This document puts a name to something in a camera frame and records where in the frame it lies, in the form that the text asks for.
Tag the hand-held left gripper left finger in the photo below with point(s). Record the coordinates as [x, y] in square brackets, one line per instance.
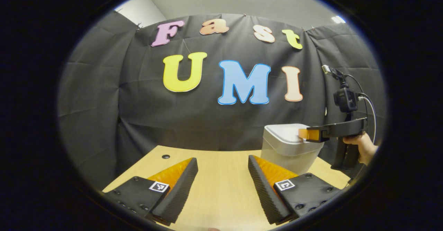
[180, 193]

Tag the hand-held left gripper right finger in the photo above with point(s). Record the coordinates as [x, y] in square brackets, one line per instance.
[264, 189]

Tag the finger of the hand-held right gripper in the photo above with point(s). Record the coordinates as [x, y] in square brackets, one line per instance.
[309, 134]

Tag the grey desktop garbage bin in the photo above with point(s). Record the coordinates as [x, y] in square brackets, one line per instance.
[287, 151]

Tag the wooden desktop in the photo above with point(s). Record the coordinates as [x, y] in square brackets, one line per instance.
[221, 189]

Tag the small ceiling light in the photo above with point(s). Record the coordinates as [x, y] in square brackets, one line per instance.
[338, 19]

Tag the black backdrop cloth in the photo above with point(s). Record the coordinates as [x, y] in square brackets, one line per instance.
[104, 96]

